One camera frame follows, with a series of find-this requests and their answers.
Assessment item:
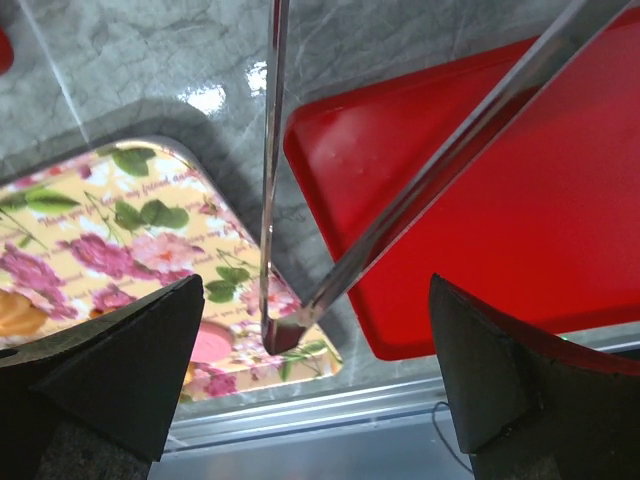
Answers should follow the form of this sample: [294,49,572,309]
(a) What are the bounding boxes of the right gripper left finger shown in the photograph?
[1,274,204,479]

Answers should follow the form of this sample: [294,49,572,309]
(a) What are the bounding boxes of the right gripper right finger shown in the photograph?
[429,275,639,479]

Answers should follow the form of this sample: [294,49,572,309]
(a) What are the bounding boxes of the metal tongs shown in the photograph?
[258,0,639,356]

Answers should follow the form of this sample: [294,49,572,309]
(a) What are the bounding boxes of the orange flower cookie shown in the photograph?
[0,290,48,336]

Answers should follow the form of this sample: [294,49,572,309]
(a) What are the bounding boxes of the red box lid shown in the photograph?
[284,8,639,361]

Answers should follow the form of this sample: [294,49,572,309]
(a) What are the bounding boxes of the floral serving tray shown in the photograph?
[0,138,344,404]

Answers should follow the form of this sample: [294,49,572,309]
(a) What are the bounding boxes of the aluminium rail frame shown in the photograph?
[164,327,640,454]

